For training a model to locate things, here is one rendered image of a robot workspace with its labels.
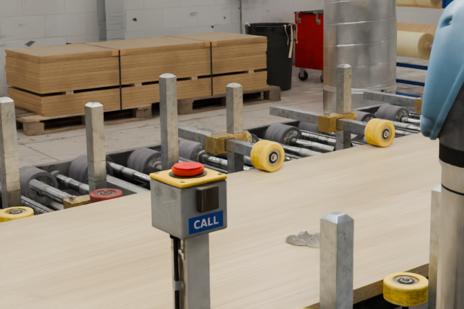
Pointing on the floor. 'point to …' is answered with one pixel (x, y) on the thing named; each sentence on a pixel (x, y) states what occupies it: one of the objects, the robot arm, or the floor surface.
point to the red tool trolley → (309, 42)
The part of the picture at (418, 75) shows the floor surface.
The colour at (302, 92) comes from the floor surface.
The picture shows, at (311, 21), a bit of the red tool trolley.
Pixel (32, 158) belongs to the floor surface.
